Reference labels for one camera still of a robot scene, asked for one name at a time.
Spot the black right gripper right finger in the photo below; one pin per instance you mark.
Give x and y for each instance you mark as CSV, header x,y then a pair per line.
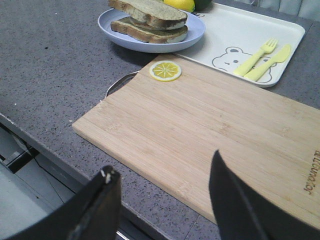
x,y
243,214

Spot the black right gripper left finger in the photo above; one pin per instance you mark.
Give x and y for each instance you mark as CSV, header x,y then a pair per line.
x,y
37,206

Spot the bread slice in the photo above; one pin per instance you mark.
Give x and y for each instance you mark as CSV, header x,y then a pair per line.
x,y
148,34
151,12

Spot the white bear tray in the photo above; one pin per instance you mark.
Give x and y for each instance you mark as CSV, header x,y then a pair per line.
x,y
232,35

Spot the wooden cutting board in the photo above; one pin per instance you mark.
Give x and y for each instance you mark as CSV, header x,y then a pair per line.
x,y
168,132

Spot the yellow plastic knife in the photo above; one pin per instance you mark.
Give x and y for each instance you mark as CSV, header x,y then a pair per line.
x,y
279,57

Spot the yellow lemon slice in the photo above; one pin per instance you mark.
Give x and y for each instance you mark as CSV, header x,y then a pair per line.
x,y
165,71

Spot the yellow plastic fork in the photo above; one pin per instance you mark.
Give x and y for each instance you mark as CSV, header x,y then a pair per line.
x,y
267,48

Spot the blue round plate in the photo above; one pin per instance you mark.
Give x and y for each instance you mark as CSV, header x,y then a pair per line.
x,y
196,29

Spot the fried egg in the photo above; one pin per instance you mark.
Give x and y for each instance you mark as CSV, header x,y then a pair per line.
x,y
158,28

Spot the green lime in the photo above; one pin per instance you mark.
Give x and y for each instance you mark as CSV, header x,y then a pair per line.
x,y
201,4

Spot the yellow lemon front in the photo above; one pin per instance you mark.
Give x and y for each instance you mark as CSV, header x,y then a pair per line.
x,y
185,5

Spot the grey curtain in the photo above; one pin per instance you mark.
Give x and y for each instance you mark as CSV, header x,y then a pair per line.
x,y
308,9

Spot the metal cutting board handle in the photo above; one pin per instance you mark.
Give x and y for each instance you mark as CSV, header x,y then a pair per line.
x,y
120,83

